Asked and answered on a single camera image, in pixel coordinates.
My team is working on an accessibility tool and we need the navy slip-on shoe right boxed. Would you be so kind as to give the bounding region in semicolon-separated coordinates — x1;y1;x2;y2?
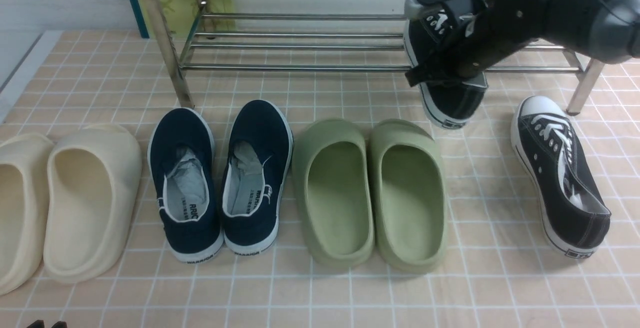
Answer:
221;99;294;257

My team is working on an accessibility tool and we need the navy slip-on shoe left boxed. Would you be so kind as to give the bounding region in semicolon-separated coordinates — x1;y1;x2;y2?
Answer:
147;107;224;264

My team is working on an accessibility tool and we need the black canvas sneaker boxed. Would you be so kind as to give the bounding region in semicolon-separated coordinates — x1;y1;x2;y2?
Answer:
403;0;489;130
510;95;611;260

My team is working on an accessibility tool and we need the cream foam slipper far left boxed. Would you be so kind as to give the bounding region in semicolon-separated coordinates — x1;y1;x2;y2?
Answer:
0;133;54;295

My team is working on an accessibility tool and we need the blue and yellow book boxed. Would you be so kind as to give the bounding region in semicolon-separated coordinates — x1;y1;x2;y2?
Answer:
130;0;236;39

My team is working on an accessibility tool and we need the navy slip-on shoe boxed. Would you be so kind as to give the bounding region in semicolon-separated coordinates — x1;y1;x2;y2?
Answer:
221;99;294;257
147;107;224;264

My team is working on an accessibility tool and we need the green foam slipper right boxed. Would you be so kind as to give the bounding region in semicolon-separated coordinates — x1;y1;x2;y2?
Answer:
367;119;448;274

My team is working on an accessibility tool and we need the cream foam slipper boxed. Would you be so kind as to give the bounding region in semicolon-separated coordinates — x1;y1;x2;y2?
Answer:
0;133;54;295
43;123;143;284

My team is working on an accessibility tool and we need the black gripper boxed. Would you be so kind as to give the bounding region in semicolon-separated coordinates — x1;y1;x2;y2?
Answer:
404;0;547;88

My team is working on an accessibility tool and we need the black object bottom edge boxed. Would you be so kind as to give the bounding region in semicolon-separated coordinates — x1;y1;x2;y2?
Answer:
26;319;68;328

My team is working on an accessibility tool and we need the steel shoe rack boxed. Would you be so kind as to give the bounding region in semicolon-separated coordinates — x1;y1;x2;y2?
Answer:
142;0;606;116

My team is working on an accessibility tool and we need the green foam slipper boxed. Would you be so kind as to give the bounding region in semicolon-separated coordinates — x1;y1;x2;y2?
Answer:
367;119;448;274
291;118;375;270

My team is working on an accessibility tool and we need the green foam slipper left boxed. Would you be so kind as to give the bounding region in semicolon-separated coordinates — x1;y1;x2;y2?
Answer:
291;118;375;270

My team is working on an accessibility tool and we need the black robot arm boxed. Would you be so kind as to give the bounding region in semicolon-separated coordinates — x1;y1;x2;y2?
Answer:
404;0;639;87

